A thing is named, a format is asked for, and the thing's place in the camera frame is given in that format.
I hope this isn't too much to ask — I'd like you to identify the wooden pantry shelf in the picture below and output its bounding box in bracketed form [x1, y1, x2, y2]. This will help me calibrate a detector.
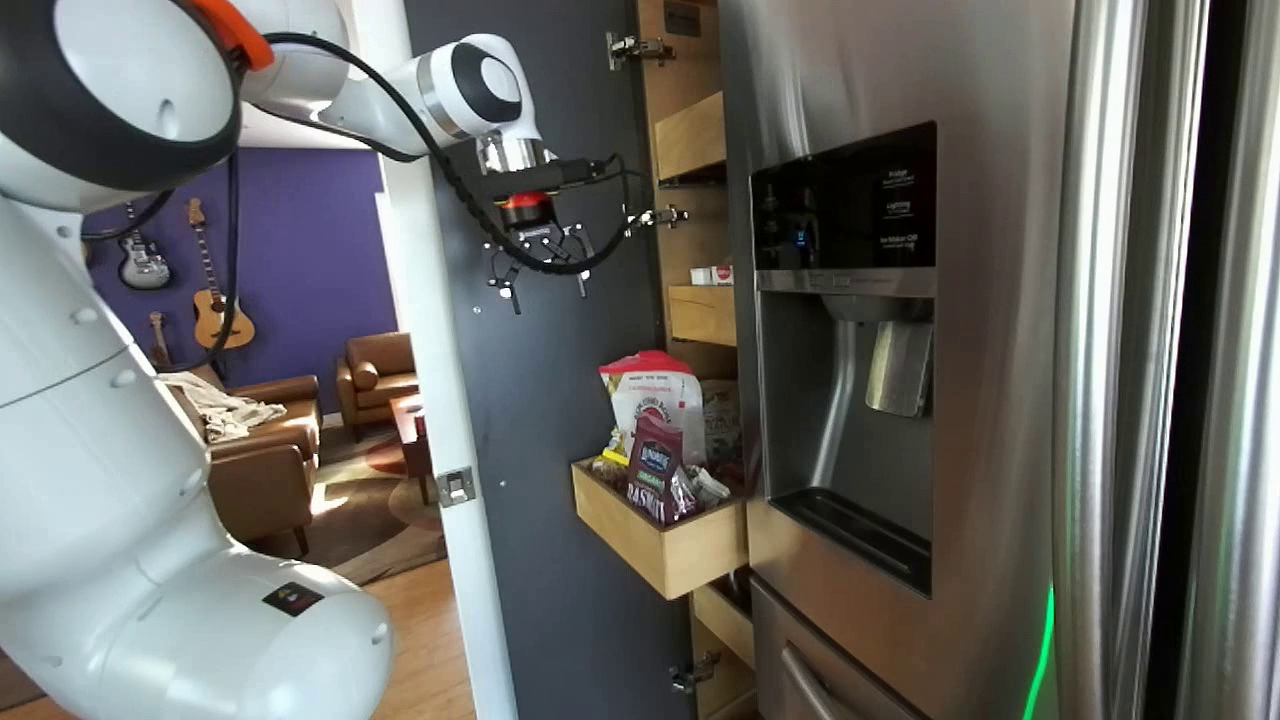
[647, 87, 731, 185]
[690, 584, 762, 670]
[665, 279, 739, 352]

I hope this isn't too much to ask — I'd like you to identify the yellow wrapped snack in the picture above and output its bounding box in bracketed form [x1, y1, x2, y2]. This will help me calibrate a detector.
[589, 442, 642, 487]

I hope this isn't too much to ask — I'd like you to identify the steel fridge drawer handle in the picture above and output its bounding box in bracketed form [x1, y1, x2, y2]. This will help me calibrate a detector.
[775, 643, 840, 720]

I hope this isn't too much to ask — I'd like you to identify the stainless steel refrigerator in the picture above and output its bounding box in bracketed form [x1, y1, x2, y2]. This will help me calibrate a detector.
[717, 0, 1280, 720]

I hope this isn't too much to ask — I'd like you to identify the maroon packet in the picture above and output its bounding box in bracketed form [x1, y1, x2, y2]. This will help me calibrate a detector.
[623, 407, 701, 527]

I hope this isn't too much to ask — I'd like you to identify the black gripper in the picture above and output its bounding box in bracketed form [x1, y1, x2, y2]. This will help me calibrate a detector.
[471, 131, 602, 320]

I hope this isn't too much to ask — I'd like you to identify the patterned floor rug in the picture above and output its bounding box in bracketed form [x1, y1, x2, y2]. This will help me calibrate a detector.
[302, 449, 451, 584]

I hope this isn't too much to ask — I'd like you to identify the white and red packet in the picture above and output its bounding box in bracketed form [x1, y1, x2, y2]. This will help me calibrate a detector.
[595, 345, 712, 472]

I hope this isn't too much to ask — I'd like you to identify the white throw blanket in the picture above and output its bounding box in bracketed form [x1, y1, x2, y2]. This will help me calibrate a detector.
[157, 367, 294, 451]

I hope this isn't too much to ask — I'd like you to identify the brown acoustic guitar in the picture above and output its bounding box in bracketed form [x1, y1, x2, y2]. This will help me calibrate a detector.
[184, 191, 260, 359]

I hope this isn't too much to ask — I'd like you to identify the vertical steel fridge door handle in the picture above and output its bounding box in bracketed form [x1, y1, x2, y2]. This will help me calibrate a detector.
[1056, 0, 1157, 720]
[1182, 0, 1280, 720]

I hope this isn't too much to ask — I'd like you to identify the metal cabinet hinge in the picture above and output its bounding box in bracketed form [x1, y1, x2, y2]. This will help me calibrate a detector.
[603, 23, 681, 75]
[665, 657, 712, 700]
[621, 198, 692, 242]

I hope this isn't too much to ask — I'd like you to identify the pulled out wooden shelf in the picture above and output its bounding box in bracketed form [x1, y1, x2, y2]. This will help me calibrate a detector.
[567, 451, 752, 605]

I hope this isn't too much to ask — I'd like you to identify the small wall guitar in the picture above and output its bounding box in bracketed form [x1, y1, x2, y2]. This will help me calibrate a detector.
[142, 304, 180, 363]

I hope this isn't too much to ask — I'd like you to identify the brown leather sofa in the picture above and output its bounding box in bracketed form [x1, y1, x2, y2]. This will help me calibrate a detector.
[157, 367, 327, 564]

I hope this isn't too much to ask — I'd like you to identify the brown leather armchair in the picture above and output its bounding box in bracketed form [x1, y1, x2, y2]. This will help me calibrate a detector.
[333, 326, 419, 430]

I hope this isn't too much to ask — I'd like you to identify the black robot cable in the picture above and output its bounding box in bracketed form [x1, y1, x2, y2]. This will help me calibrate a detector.
[260, 26, 647, 279]

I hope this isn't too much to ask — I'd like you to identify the open pantry cabinet door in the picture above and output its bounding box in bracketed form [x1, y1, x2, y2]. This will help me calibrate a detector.
[371, 0, 701, 720]

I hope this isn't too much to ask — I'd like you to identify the wooden coffee table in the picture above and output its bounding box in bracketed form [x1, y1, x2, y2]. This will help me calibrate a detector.
[384, 386, 442, 503]

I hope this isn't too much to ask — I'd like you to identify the fridge water dispenser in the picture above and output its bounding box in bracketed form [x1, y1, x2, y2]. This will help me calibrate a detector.
[747, 120, 940, 599]

